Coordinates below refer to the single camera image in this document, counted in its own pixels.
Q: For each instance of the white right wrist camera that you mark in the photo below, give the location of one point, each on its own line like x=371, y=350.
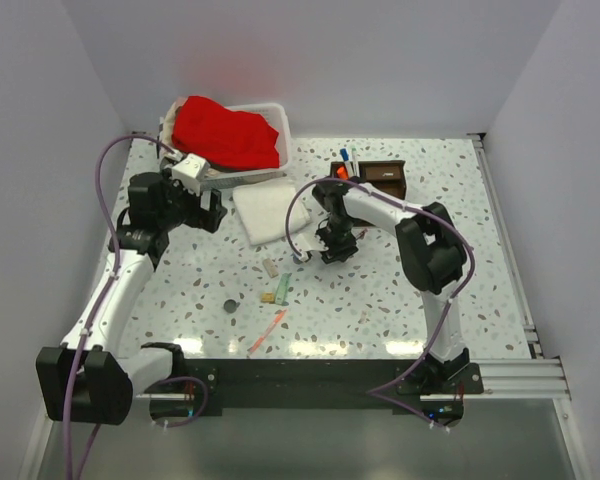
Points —
x=306, y=244

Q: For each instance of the green transparent clip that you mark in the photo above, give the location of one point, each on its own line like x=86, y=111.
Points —
x=282, y=289

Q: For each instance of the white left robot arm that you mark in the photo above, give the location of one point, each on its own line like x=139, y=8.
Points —
x=84, y=379

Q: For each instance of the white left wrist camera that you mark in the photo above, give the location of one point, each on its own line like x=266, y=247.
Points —
x=190, y=172

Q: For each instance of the brown wooden desk organizer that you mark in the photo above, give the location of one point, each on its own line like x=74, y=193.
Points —
x=387, y=176

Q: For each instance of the black orange highlighter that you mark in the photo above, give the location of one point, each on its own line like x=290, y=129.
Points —
x=342, y=173

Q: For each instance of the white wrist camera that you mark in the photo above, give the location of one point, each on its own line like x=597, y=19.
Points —
x=190, y=172
x=306, y=244

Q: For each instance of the dark round disc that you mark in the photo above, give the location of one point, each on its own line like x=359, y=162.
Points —
x=230, y=306

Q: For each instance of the white plastic basket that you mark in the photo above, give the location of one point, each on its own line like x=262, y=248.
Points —
x=273, y=113

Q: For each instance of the beige eraser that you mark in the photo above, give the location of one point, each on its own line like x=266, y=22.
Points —
x=270, y=268

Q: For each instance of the blue capped white marker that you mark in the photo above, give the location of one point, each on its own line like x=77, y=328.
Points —
x=347, y=164

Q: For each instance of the beige cloth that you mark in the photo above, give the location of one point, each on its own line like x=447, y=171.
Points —
x=167, y=150

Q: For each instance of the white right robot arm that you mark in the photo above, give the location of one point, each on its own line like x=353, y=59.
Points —
x=435, y=259

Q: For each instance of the green capped white marker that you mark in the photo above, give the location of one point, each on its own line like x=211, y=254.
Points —
x=354, y=161

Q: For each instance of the orange pink pen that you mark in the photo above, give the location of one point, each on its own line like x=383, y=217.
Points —
x=266, y=333

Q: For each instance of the folded white towel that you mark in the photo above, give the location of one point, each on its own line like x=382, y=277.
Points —
x=262, y=209

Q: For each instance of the red cloth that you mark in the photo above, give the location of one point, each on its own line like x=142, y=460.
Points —
x=228, y=140

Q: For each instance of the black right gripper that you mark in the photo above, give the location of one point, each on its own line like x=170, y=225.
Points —
x=337, y=252

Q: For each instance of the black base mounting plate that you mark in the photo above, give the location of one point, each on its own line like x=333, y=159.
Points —
x=312, y=384

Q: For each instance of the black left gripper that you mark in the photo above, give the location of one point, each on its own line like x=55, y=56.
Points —
x=203, y=219

